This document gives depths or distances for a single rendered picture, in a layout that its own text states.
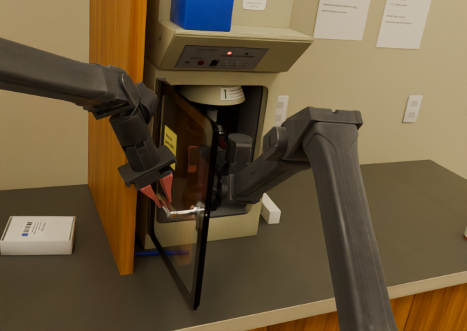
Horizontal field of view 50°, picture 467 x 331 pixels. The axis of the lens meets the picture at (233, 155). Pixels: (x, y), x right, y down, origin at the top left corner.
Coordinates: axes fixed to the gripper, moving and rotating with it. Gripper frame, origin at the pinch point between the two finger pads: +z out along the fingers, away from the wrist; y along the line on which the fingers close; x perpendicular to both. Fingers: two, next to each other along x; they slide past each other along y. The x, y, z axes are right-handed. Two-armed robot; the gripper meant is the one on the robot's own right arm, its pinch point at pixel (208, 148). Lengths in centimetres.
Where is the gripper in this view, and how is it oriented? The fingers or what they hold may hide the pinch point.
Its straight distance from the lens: 131.4
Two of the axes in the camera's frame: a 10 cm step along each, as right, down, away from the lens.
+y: -9.1, 0.6, -4.1
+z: -4.0, -3.9, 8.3
